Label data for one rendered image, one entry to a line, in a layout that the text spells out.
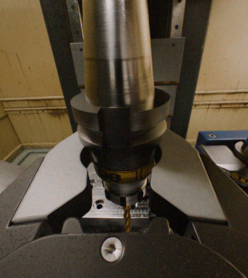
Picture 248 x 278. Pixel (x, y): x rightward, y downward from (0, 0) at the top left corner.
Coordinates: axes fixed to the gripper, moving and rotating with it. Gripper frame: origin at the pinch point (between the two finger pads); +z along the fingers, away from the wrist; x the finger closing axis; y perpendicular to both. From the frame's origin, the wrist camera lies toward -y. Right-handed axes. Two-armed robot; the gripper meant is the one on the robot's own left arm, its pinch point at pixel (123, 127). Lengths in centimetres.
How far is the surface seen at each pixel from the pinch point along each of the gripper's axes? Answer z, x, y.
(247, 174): 8.2, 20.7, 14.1
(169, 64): 62, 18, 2
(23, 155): 91, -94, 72
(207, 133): 16.1, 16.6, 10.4
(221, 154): 10.5, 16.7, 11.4
